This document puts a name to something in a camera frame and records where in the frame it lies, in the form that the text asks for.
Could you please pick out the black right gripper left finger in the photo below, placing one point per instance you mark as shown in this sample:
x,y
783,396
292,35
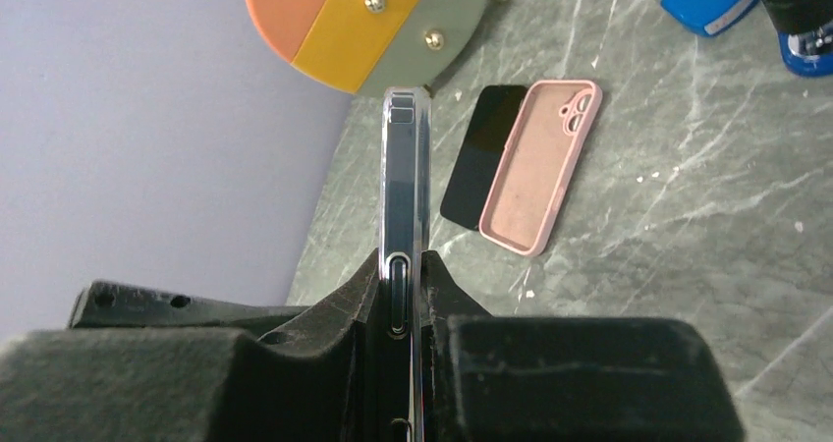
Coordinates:
x,y
137,364

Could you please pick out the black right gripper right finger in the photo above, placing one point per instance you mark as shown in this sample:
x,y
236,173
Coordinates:
x,y
544,378

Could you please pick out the pink phone case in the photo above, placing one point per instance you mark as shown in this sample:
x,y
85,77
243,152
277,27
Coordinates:
x,y
537,164

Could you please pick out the black smartphone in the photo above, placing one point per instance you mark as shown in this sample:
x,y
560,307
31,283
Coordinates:
x,y
403,198
493,117

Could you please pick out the clear transparent phone case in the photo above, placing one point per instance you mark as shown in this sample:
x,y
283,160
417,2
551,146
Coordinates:
x,y
423,166

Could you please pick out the round cream drawer cabinet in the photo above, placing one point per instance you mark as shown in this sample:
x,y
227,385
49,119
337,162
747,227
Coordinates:
x,y
363,47

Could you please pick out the blue USB stick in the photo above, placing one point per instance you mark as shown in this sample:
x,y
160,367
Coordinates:
x,y
709,0

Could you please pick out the blue and black gadget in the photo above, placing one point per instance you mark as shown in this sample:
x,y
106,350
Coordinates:
x,y
804,30

